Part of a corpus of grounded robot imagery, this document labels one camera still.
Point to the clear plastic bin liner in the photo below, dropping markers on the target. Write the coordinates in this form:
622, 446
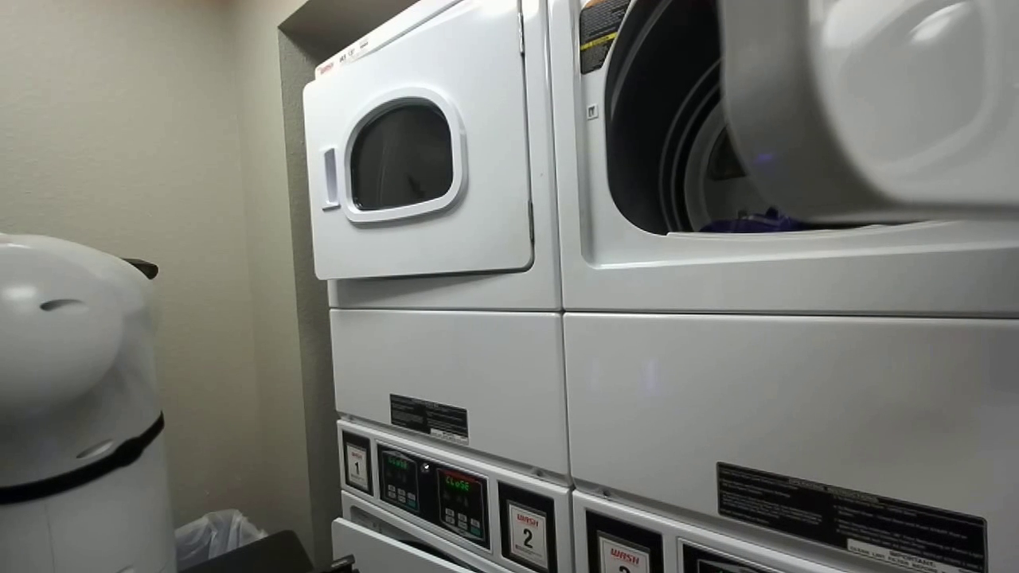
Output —
211, 535

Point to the purple cloth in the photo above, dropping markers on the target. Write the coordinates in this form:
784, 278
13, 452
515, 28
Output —
756, 224

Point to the white stacked laundry machine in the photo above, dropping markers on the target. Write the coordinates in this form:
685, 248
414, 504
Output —
764, 382
454, 358

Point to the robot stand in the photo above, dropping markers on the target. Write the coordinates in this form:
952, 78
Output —
263, 555

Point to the white dryer door with window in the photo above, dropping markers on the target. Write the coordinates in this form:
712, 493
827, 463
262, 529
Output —
486, 159

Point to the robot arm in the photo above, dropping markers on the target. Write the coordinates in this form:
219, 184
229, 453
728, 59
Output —
72, 382

